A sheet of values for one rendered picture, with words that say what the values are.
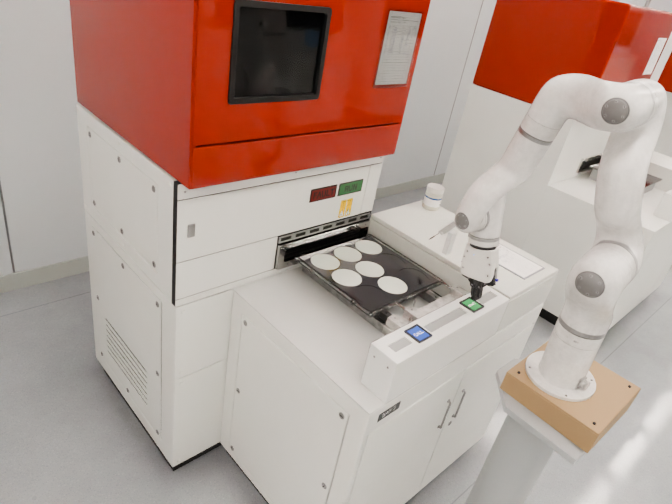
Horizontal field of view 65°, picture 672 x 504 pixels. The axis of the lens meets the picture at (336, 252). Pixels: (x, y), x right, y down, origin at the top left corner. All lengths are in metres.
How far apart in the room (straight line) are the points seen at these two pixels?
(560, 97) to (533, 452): 0.99
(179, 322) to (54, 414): 0.96
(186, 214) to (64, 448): 1.22
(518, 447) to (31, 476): 1.69
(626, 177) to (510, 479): 0.97
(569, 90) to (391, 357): 0.75
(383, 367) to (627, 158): 0.75
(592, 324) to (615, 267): 0.18
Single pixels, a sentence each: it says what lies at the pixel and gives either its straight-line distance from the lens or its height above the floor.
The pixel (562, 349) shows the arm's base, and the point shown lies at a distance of 1.52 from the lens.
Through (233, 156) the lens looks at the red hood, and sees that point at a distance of 1.43.
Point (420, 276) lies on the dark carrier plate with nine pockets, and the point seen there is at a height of 0.90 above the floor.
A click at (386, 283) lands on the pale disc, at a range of 1.74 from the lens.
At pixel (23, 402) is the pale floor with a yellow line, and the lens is 2.59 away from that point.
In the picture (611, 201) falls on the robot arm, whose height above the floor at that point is 1.43.
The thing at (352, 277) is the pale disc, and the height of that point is 0.90.
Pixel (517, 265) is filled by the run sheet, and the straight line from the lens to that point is 1.95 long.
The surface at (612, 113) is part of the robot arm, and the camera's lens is 1.24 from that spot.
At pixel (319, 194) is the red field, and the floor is 1.10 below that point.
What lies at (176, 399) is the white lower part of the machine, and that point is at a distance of 1.91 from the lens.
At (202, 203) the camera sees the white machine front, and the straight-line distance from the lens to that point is 1.50.
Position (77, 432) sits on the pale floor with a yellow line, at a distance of 2.43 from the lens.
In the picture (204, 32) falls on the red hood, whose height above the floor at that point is 1.61.
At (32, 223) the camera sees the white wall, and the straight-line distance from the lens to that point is 3.07.
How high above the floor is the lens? 1.82
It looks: 30 degrees down
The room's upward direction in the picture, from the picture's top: 11 degrees clockwise
